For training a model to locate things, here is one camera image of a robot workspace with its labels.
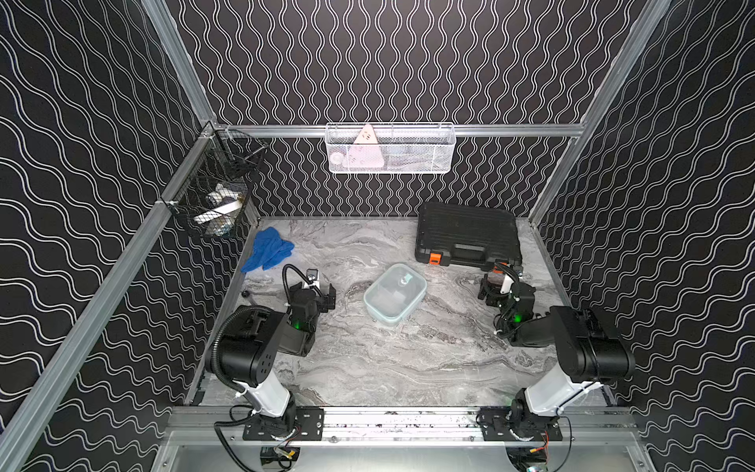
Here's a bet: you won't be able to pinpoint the clear plastic lunch box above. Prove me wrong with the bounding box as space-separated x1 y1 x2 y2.
363 263 428 326

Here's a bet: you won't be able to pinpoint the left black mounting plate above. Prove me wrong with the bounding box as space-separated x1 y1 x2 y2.
242 406 326 442

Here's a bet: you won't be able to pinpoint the white wire wall basket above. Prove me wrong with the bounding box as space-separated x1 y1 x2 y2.
324 122 456 174

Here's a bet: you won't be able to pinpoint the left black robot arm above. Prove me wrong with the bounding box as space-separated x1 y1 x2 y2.
206 264 337 418

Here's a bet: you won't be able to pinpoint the blue cleaning cloth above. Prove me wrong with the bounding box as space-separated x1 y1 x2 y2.
241 227 295 273

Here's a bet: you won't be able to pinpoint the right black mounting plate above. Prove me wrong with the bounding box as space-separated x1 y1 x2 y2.
475 406 563 443

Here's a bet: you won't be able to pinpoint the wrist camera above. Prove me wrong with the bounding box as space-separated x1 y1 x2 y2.
494 273 514 294
305 269 320 287

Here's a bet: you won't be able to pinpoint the black mounting plate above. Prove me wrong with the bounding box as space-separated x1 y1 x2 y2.
242 406 326 442
475 406 563 443

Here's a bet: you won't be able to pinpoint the black wire mesh basket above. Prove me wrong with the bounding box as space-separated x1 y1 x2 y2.
167 130 271 240

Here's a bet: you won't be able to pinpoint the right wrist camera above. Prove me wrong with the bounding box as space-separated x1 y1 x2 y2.
494 273 514 294

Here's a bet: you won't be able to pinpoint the white items in black basket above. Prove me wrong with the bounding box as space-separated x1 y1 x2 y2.
193 182 247 236

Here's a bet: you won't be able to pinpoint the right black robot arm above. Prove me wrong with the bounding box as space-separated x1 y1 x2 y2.
478 267 635 421

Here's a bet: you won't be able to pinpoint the black plastic tool case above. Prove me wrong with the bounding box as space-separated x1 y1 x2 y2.
414 202 523 271

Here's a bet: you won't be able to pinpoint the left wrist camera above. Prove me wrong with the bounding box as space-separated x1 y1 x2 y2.
305 269 320 287

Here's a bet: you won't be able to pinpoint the pink triangular card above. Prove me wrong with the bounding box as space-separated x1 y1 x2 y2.
344 124 385 169

